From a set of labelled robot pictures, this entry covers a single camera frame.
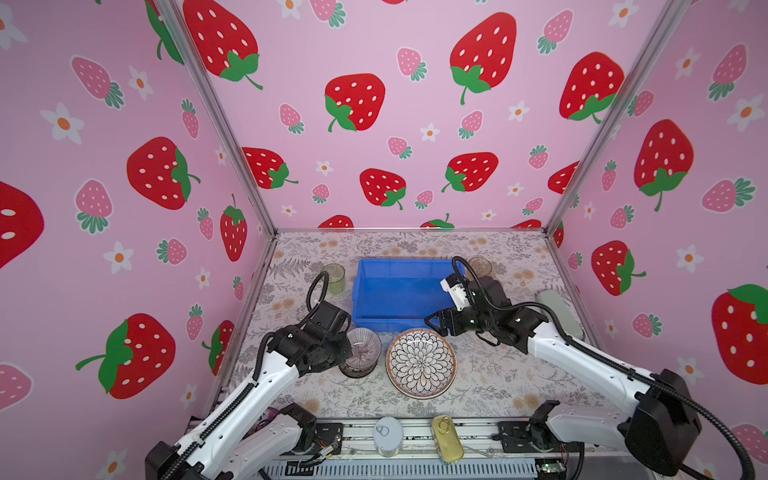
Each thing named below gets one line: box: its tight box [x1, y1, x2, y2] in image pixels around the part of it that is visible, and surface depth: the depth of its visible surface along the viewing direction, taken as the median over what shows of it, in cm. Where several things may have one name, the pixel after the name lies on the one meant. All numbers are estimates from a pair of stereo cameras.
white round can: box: [373, 416, 403, 457], surface depth 72 cm
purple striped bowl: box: [338, 328, 382, 378], surface depth 82 cm
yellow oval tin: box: [432, 415, 465, 463], surface depth 72 cm
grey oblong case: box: [535, 289, 585, 340], surface depth 99 cm
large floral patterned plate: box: [385, 328, 458, 400], surface depth 86 cm
